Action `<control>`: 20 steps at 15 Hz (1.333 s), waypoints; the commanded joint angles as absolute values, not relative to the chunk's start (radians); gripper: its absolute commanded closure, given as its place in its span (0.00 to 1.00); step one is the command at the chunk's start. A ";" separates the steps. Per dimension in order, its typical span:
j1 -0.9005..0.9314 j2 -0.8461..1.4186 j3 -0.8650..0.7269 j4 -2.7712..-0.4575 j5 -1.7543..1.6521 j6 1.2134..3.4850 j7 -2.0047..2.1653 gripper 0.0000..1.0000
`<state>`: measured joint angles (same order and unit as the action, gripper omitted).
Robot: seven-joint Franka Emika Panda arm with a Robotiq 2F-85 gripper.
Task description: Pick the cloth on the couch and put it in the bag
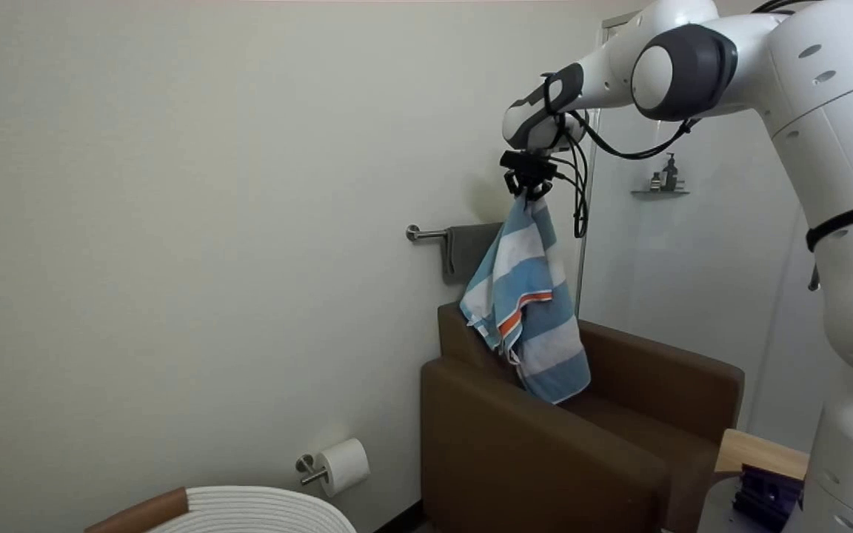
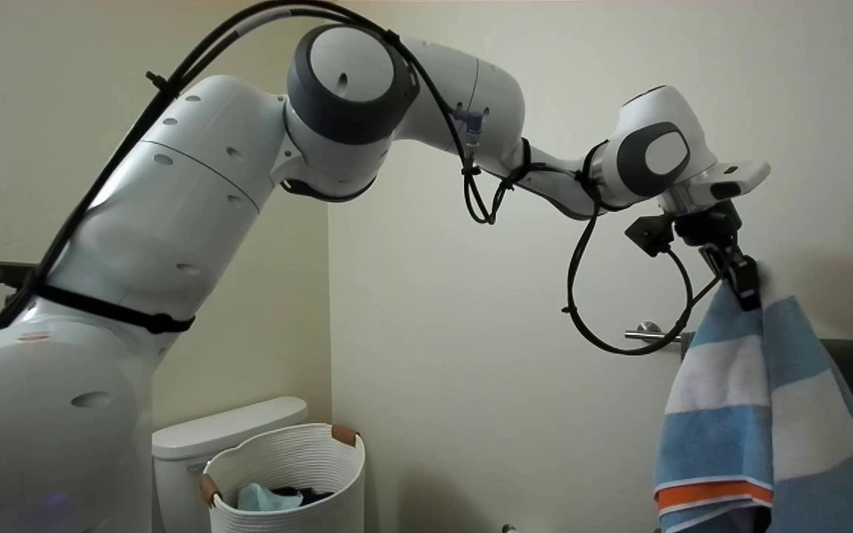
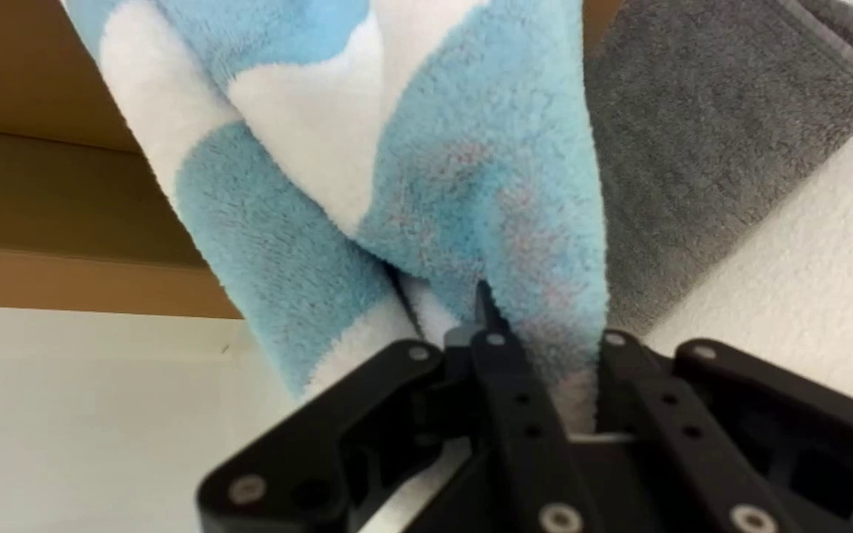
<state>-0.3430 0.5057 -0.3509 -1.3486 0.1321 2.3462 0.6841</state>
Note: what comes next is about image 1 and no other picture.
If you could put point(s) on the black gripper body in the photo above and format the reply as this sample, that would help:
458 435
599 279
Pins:
529 173

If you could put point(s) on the blue white striped towel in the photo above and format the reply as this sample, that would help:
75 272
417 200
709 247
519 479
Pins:
531 314

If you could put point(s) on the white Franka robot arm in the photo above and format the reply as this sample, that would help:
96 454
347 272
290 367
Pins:
843 148

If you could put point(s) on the white laundry basket bag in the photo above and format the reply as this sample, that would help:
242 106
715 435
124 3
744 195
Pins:
250 513

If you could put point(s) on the grey hanging towel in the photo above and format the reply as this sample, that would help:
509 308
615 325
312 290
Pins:
466 251

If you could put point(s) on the chrome towel bar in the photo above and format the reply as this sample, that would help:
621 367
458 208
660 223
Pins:
424 234

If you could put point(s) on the glass shower shelf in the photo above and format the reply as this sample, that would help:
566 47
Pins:
660 192

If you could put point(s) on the small dark shelf items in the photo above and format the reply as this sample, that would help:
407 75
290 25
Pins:
667 173

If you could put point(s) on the glass shower partition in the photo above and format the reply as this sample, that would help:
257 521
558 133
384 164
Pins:
713 277

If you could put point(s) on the white toilet paper roll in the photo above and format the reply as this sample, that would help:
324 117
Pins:
347 462

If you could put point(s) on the light wooden side table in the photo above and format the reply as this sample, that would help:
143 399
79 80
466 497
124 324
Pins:
758 450

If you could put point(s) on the chrome toilet paper holder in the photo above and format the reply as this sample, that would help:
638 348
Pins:
306 465

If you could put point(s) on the purple object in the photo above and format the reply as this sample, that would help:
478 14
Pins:
769 497

